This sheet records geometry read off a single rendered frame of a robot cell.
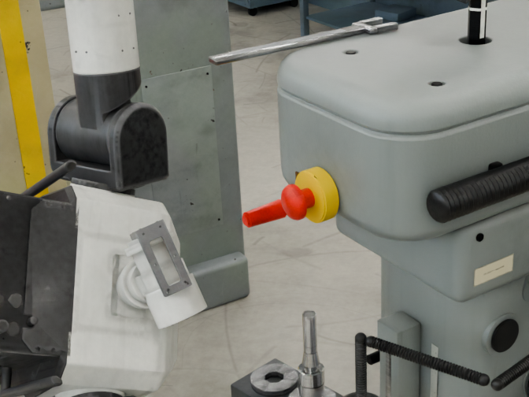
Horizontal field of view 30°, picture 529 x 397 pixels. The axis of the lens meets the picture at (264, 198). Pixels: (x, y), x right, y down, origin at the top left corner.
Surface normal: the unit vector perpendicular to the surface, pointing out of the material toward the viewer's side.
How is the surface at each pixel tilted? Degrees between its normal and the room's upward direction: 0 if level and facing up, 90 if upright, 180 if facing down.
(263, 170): 0
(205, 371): 0
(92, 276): 58
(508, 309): 90
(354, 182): 90
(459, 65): 0
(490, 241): 90
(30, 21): 90
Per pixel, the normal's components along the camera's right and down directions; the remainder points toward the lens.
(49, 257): 0.56, -0.25
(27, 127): 0.54, 0.33
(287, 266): -0.05, -0.90
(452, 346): -0.48, 0.40
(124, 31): 0.83, 0.11
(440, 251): -0.84, 0.27
